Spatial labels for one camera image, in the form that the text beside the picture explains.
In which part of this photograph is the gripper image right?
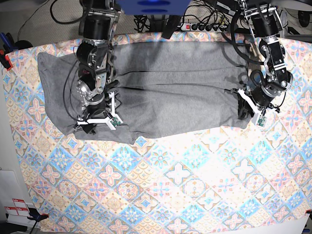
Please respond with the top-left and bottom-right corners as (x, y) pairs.
(233, 87), (280, 127)

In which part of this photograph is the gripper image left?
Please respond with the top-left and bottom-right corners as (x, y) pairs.
(74, 81), (123, 134)

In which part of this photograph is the grey T-shirt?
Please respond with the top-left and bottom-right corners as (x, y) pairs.
(37, 41), (259, 146)

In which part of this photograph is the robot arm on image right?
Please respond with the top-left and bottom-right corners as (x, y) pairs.
(230, 0), (293, 127)

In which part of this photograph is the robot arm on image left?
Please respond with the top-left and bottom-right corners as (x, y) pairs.
(76, 0), (123, 135)

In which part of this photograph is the patterned tablecloth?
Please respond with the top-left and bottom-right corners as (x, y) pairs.
(0, 39), (312, 234)

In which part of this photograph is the white power strip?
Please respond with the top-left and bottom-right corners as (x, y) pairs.
(177, 22), (230, 33)

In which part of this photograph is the orange clamp upper left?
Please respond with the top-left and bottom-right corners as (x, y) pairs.
(0, 50), (13, 71)

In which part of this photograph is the blue clamp lower left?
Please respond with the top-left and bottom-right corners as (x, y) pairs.
(27, 208), (49, 222)

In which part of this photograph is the white labelled box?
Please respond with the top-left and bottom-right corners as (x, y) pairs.
(0, 170), (29, 226)

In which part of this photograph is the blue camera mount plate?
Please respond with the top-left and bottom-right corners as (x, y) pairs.
(116, 0), (191, 16)

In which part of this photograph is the black centre post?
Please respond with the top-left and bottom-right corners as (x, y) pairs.
(161, 15), (181, 39)

